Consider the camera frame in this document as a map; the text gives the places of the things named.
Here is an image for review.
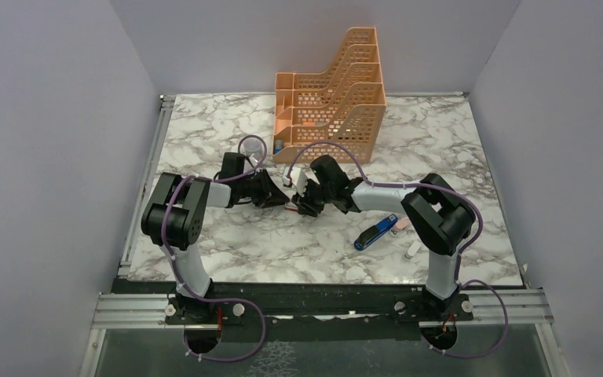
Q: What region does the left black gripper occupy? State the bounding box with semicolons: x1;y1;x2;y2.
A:
237;168;291;207

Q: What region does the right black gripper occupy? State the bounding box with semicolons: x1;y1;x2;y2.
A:
291;178;334;218

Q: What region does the red white staple box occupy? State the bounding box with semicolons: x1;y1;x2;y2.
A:
283;167;309;213

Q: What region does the pink white small stapler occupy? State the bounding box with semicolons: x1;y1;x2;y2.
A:
389;218;411;236

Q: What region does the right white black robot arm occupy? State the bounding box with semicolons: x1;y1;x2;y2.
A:
284;155;477;320

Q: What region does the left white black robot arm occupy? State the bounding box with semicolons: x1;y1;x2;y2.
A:
141;152;289;323

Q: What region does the clear plastic jar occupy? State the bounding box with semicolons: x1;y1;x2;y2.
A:
242;137;265;164

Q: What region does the blue item in organizer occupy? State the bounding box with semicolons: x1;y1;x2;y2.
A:
273;140;284;154

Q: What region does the orange plastic file organizer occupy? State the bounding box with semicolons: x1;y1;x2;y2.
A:
272;27;386;163

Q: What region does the left aluminium side rail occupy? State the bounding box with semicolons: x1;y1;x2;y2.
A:
116;94;177;279

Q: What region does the aluminium front rail frame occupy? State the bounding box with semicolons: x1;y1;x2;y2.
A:
80;284;569;376

